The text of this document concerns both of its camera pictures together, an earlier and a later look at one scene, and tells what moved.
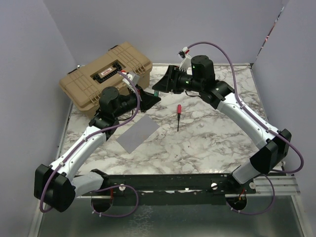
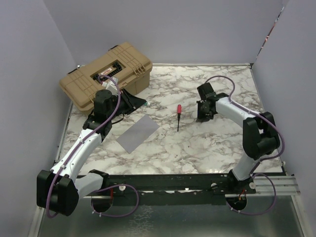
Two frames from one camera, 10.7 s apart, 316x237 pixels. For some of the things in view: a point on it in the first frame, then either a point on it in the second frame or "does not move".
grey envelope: x=136 y=135 does not move
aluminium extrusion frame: x=283 y=185 does not move
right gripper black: x=169 y=82 → x=201 y=117
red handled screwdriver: x=179 y=112 does not move
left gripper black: x=146 y=100 → x=132 y=102
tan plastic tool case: x=83 y=84 does not move
